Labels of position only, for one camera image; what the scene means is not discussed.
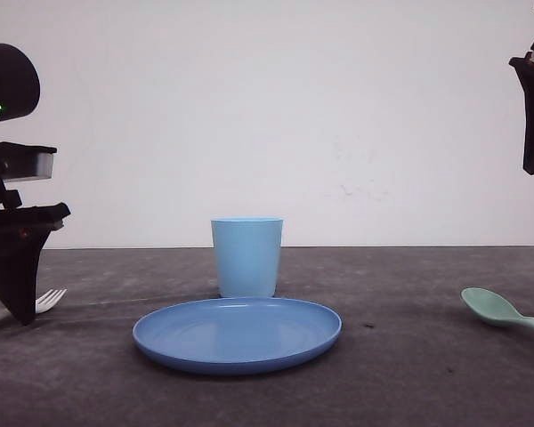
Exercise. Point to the white plastic fork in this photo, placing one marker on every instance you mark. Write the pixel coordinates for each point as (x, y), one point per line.
(42, 304)

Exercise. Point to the light blue plastic cup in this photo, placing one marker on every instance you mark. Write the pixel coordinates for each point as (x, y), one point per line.
(247, 251)

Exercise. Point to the mint green plastic spoon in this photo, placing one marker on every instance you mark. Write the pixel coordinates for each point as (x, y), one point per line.
(494, 309)

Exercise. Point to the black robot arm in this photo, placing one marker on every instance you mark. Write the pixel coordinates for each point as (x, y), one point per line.
(19, 86)

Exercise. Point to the blue plastic plate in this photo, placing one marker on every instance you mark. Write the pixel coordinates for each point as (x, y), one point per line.
(237, 336)

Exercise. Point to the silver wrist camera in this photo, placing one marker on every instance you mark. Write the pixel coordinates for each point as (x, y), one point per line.
(28, 167)

